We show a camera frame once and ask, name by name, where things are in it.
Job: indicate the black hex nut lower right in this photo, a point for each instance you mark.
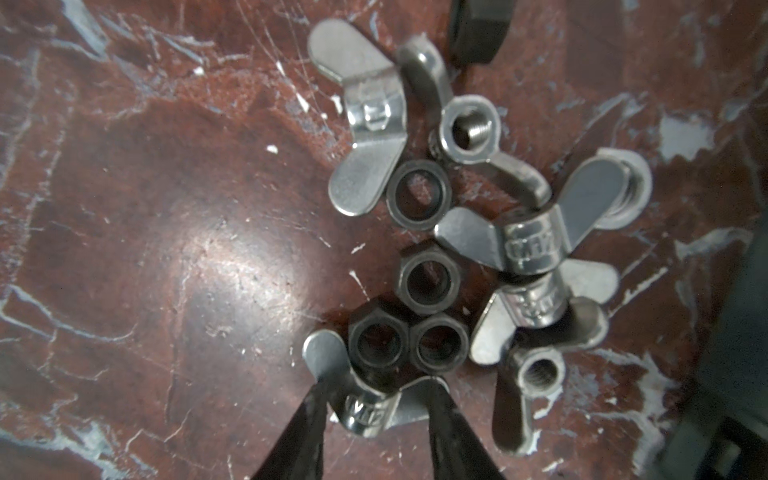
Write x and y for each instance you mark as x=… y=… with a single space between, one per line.
x=438 y=344

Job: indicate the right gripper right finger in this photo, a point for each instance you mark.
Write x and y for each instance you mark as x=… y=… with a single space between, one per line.
x=456 y=451

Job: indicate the silver wing nut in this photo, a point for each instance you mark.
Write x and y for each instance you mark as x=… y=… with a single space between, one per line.
x=376 y=110
x=537 y=302
x=360 y=407
x=607 y=191
x=466 y=130
x=533 y=367

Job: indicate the grey plastic organizer box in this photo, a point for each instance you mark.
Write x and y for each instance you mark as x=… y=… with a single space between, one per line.
x=723 y=431

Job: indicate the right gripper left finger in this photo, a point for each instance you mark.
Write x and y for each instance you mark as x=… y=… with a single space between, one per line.
x=298 y=453

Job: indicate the black hex nut upper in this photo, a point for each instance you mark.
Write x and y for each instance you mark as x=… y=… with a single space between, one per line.
x=419 y=194

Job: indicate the black hex nut middle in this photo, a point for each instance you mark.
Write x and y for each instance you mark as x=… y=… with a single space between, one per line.
x=428 y=280

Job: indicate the silver wing nut upright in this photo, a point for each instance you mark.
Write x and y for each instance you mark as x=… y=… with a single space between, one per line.
x=466 y=130

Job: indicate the black hex nut lower left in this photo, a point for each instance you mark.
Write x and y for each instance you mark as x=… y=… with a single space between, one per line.
x=378 y=341

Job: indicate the black hex nut top edge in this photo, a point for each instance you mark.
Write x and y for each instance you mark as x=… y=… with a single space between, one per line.
x=478 y=29

